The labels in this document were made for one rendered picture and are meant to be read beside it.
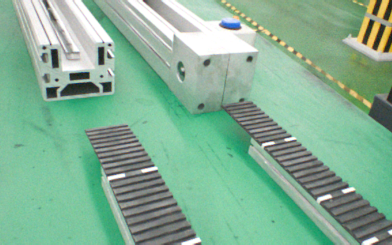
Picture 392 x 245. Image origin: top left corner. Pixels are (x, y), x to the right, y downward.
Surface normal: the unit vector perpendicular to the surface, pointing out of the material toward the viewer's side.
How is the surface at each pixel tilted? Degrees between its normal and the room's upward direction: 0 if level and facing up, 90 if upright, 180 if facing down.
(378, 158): 0
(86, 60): 0
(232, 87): 90
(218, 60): 90
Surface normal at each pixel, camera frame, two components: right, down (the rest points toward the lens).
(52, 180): 0.13, -0.85
